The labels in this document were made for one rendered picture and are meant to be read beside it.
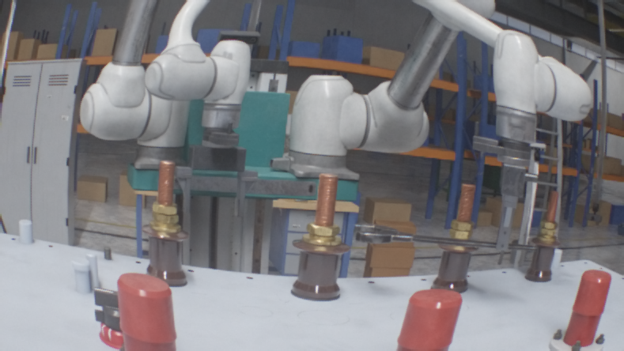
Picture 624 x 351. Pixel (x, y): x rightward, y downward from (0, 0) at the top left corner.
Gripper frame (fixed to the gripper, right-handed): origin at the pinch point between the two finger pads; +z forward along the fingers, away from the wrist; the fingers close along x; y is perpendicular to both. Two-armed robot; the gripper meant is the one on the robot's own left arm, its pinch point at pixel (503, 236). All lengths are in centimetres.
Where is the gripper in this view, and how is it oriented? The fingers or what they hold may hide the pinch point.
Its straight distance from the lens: 114.7
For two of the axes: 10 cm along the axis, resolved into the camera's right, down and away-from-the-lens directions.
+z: -1.0, 9.9, 1.2
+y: 9.6, 1.3, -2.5
